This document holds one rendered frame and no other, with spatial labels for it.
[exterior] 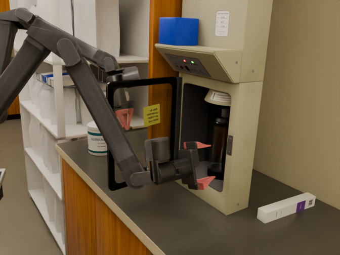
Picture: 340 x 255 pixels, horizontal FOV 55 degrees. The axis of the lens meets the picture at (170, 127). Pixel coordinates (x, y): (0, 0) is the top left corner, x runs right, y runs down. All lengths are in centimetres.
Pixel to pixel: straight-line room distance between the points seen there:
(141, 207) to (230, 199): 32
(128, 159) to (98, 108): 15
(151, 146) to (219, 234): 39
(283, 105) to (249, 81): 44
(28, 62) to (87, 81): 15
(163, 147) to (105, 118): 17
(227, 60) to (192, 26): 23
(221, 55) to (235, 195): 50
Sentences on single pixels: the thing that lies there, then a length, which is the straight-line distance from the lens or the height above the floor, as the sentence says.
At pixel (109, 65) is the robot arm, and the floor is 143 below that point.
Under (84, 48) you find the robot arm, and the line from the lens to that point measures 130.
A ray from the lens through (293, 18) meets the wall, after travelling 147.
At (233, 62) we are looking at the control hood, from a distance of 102.
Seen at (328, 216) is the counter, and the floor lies 94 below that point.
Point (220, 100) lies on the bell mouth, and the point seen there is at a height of 133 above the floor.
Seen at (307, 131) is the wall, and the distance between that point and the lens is 144.
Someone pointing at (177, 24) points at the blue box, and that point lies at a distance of 113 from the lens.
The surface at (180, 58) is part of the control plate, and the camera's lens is 114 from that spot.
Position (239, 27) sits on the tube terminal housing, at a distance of 106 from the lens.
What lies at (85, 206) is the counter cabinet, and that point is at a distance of 168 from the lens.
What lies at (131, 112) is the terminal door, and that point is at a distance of 117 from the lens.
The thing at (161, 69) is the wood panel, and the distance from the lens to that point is 130.
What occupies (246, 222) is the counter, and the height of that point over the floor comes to 94.
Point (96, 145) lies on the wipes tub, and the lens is 166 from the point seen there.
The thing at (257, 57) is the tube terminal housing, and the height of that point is 149.
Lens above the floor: 157
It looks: 17 degrees down
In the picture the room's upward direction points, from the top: 2 degrees clockwise
